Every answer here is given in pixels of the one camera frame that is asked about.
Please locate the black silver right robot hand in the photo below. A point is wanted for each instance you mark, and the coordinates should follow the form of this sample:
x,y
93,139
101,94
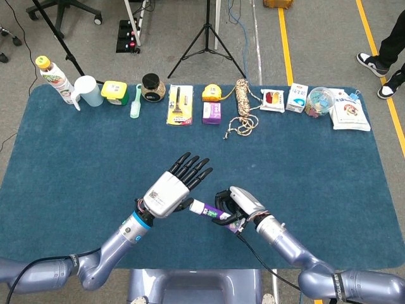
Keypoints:
x,y
246,202

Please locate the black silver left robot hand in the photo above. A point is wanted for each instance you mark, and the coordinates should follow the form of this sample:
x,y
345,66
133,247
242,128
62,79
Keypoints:
x,y
164,196

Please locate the purple toothpaste tube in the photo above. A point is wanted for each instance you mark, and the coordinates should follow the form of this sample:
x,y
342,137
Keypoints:
x,y
210,211

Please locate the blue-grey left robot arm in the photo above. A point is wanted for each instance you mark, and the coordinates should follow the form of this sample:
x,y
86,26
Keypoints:
x,y
107,250

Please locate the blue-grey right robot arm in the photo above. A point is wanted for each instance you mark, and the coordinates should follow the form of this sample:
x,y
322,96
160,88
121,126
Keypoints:
x,y
291,247

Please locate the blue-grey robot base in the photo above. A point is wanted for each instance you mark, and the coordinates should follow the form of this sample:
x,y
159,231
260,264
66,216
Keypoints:
x,y
193,285

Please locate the yellow-capped drink bottle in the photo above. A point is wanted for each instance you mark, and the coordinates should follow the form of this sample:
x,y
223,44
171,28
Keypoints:
x,y
57,79

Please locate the blue table mat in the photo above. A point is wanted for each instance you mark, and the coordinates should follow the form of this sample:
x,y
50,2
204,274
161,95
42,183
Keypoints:
x,y
95,158

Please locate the razor in yellow blister pack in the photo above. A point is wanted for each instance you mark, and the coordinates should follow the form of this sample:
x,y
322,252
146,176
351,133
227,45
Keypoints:
x,y
180,107

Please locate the light green brush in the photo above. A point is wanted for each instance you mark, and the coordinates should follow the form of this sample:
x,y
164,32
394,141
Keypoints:
x,y
136,107

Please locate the small purple box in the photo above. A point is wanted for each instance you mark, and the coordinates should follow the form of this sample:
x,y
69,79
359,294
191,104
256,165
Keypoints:
x,y
212,114

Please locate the white red yellow snack packet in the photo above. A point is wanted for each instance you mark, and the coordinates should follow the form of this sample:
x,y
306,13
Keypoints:
x,y
272,99

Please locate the glass jar with black lid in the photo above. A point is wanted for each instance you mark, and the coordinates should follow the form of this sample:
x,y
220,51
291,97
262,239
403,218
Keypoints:
x,y
152,90

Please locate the yellow tape measure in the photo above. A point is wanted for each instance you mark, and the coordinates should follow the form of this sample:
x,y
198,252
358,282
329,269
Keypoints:
x,y
211,92

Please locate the white blue small carton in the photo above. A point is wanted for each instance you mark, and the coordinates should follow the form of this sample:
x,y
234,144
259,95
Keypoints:
x,y
296,98

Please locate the green box with yellow lid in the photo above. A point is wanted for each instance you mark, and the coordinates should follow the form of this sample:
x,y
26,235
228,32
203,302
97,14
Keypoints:
x,y
114,90

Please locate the clear tub of binder clips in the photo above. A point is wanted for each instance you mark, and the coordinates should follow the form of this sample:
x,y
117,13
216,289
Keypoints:
x,y
318,101

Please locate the white printed bag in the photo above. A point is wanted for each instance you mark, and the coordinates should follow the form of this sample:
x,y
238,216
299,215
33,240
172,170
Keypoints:
x,y
349,114

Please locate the blue binder clip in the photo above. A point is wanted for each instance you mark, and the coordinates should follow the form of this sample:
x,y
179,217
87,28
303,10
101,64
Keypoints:
x,y
355,96

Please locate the black power strip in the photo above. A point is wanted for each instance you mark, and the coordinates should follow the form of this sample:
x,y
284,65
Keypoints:
x,y
126,38

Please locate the black slanted light stand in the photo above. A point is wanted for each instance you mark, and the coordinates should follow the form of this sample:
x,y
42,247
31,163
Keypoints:
x,y
70,58

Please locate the black tripod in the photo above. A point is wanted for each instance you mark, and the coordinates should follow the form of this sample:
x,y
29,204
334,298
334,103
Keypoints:
x,y
208,31

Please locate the brown cardboard box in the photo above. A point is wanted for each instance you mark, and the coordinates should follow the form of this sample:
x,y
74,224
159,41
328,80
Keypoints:
x,y
278,3

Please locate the black office chair base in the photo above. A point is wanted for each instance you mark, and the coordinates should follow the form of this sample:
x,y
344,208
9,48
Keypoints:
x,y
63,6

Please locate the black chair caster base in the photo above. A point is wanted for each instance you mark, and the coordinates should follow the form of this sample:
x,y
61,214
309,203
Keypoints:
x,y
16,40

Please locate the person in black trousers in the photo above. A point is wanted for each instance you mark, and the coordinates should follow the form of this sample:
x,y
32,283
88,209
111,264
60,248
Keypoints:
x,y
392,41

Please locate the white frame pole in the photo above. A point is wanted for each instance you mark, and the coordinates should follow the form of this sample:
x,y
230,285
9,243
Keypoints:
x,y
217,31
131,16

